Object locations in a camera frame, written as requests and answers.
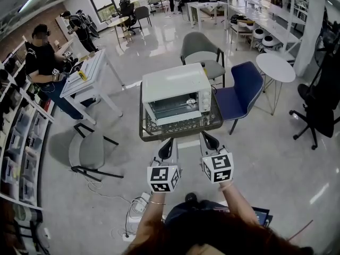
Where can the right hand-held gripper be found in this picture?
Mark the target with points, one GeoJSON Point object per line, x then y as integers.
{"type": "Point", "coordinates": [217, 167]}

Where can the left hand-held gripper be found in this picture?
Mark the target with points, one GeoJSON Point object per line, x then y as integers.
{"type": "Point", "coordinates": [162, 177]}

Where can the white glass oven door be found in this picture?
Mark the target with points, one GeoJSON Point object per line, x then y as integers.
{"type": "Point", "coordinates": [180, 119]}

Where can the white oven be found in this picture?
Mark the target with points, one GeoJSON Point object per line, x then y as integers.
{"type": "Point", "coordinates": [175, 81]}

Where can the person's left forearm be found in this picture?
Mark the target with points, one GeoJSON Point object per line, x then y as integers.
{"type": "Point", "coordinates": [148, 219]}

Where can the person's right forearm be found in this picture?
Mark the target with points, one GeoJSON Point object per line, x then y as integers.
{"type": "Point", "coordinates": [239, 203]}

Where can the pink bangle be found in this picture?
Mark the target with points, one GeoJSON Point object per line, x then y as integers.
{"type": "Point", "coordinates": [225, 186]}

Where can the person's black shoe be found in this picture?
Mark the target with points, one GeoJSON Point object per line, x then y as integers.
{"type": "Point", "coordinates": [190, 197]}

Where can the white power adapter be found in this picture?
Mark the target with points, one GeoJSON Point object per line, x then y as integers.
{"type": "Point", "coordinates": [144, 196]}

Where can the thin gold bangle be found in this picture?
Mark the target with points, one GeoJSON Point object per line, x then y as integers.
{"type": "Point", "coordinates": [157, 203]}

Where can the person's legs in dark trousers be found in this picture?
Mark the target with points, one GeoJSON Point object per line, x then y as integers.
{"type": "Point", "coordinates": [194, 208]}

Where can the small pink device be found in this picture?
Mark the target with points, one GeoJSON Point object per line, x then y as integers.
{"type": "Point", "coordinates": [221, 209]}

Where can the blue chair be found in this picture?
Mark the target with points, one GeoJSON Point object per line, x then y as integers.
{"type": "Point", "coordinates": [244, 84]}

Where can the grey padded chair black legs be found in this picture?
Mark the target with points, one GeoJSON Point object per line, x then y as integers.
{"type": "Point", "coordinates": [90, 150]}
{"type": "Point", "coordinates": [199, 44]}

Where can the dark tablet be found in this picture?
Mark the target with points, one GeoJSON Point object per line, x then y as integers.
{"type": "Point", "coordinates": [263, 216]}

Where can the white round side table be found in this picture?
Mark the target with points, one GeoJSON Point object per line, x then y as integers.
{"type": "Point", "coordinates": [276, 66]}

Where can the white square table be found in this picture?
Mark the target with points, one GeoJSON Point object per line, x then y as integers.
{"type": "Point", "coordinates": [77, 88]}

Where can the small yellow item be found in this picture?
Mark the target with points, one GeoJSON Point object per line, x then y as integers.
{"type": "Point", "coordinates": [81, 75]}

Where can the white round pod device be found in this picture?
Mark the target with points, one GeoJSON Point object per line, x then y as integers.
{"type": "Point", "coordinates": [268, 40]}
{"type": "Point", "coordinates": [259, 33]}

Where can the thin brown stick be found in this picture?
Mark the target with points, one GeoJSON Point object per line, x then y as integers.
{"type": "Point", "coordinates": [301, 230]}

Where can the white storage shelf unit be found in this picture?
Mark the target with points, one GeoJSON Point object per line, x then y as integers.
{"type": "Point", "coordinates": [40, 115]}

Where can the white metal shelving rack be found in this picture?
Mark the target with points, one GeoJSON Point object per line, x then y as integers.
{"type": "Point", "coordinates": [265, 23]}

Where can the round wooden table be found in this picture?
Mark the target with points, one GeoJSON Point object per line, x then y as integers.
{"type": "Point", "coordinates": [118, 21]}

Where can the white rectangular table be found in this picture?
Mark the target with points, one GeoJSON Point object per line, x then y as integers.
{"type": "Point", "coordinates": [207, 5]}

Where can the small grey chair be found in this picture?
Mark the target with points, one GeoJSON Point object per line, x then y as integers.
{"type": "Point", "coordinates": [142, 13]}

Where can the black high-back office chair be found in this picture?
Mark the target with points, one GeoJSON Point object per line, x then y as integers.
{"type": "Point", "coordinates": [126, 9]}

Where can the black framed window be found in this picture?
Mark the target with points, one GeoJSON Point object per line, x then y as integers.
{"type": "Point", "coordinates": [106, 8]}

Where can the white pillar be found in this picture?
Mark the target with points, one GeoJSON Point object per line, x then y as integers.
{"type": "Point", "coordinates": [309, 23]}

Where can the light wooden frame chair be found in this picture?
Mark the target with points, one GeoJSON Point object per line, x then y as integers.
{"type": "Point", "coordinates": [240, 25]}

